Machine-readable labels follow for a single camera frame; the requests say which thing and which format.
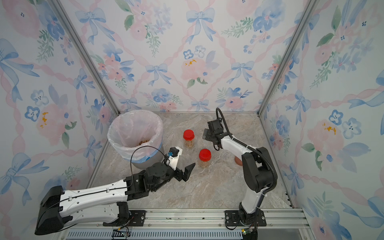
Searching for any red jar lid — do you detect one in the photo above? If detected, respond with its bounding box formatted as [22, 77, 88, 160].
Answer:
[183, 130, 195, 141]
[199, 149, 212, 162]

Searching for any pink trash bag liner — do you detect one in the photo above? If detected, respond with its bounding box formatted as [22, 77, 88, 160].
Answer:
[107, 110, 164, 162]

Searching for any black corrugated cable conduit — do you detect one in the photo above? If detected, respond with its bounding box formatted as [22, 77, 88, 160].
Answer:
[215, 107, 278, 194]

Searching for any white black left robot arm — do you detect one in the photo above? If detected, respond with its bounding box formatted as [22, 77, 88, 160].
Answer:
[35, 147, 196, 236]

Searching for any aluminium corner post left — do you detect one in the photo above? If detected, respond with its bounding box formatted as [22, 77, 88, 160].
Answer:
[48, 0, 121, 116]

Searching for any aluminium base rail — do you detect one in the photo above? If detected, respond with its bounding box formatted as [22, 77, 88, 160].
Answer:
[53, 209, 315, 240]

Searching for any clear jar with peanuts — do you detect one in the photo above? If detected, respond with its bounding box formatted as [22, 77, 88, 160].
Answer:
[198, 159, 210, 168]
[183, 138, 195, 148]

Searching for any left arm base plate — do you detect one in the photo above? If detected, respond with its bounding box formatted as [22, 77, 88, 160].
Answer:
[103, 209, 147, 228]

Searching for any orange jar lid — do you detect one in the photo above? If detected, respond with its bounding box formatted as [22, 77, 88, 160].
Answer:
[235, 157, 243, 166]

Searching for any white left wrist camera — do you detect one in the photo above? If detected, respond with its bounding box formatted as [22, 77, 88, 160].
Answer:
[165, 153, 181, 171]

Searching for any metal mesh trash bin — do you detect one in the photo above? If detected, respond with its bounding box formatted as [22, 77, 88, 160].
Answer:
[132, 144, 164, 170]

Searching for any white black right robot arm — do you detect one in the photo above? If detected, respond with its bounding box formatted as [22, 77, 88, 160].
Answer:
[203, 119, 278, 226]

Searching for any aluminium corner post right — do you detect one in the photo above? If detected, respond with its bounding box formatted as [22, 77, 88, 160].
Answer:
[258, 0, 318, 118]

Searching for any aluminium corner post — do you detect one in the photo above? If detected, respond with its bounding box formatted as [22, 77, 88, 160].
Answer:
[258, 0, 318, 118]
[48, 0, 121, 116]

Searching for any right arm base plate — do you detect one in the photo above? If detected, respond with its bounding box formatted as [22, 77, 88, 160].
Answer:
[224, 210, 267, 228]

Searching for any thin black left cable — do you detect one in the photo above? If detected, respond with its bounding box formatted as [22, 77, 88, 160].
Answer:
[130, 145, 167, 184]

